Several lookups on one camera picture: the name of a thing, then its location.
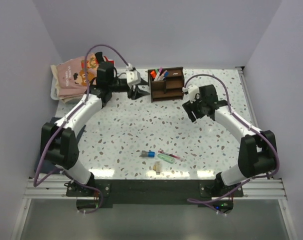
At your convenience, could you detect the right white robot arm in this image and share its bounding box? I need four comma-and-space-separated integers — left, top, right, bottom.
182, 84, 280, 197

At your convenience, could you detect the orange black highlighter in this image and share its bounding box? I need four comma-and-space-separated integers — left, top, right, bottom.
150, 70, 157, 80

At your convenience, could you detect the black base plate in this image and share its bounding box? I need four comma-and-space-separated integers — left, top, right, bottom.
64, 179, 236, 210

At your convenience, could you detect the purple cable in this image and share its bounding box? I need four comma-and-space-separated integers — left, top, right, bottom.
33, 44, 135, 215
186, 74, 280, 213

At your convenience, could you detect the pink capped pen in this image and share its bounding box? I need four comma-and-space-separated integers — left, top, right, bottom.
154, 67, 163, 81

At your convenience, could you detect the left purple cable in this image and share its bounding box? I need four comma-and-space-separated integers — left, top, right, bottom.
33, 44, 135, 215

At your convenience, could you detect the blue capped pen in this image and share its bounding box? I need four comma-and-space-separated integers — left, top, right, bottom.
163, 72, 169, 80

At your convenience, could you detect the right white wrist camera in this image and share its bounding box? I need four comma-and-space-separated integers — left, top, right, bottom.
182, 84, 201, 103

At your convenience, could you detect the beige eraser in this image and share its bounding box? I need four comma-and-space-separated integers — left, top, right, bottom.
152, 161, 162, 175

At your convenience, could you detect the pink pixel-print shirt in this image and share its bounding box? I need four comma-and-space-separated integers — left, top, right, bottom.
50, 52, 99, 103

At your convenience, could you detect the green transparent case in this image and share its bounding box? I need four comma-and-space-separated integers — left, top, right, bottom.
157, 153, 175, 164

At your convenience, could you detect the blue folded cloth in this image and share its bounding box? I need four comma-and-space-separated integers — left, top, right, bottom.
33, 116, 87, 176

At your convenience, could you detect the blue grey sharpener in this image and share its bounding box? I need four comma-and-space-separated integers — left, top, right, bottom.
140, 150, 156, 158

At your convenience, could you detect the red clear pen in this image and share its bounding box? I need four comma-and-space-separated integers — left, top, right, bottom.
158, 150, 186, 162

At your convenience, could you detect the green capped pen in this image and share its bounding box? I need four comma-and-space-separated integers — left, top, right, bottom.
154, 68, 162, 81

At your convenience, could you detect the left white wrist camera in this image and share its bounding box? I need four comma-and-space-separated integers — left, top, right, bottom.
125, 69, 141, 88

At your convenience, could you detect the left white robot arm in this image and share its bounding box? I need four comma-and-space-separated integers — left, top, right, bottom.
33, 62, 148, 196

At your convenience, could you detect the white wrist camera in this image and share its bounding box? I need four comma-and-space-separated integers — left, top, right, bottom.
125, 69, 141, 88
182, 84, 201, 103

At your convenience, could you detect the black red folded garment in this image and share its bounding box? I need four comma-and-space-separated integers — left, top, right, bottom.
94, 51, 115, 66

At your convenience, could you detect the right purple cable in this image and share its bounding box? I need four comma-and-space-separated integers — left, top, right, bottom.
186, 74, 280, 213

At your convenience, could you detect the brown wooden desk organizer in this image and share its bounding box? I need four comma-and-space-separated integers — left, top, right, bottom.
147, 66, 185, 103

